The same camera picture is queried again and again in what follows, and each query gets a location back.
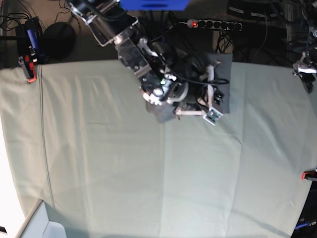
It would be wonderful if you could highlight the blue crate top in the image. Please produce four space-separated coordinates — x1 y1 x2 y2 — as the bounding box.
119 0 190 10

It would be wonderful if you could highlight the black power strip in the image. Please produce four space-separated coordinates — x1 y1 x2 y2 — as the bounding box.
186 19 243 32

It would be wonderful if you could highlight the red clamp right edge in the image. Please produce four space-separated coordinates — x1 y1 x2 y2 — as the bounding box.
302 170 317 182

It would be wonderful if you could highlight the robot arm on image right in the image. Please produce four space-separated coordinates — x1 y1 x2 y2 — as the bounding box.
283 0 317 94

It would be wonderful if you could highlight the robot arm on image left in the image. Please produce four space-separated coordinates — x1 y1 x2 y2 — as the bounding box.
67 0 232 124

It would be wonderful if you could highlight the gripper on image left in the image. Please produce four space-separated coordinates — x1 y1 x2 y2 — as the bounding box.
173 59 229 119

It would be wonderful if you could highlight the grey t-shirt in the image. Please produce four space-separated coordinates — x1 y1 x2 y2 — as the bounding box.
146 53 232 125

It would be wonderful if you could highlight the green table cloth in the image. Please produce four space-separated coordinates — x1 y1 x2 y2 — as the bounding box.
0 60 317 238

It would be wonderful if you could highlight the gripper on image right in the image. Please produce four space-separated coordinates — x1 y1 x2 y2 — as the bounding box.
292 52 317 93

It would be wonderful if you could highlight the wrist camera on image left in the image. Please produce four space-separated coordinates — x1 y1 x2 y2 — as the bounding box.
203 107 223 126

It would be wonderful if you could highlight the red clamp top left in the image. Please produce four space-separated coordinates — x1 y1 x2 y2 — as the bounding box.
18 55 37 83

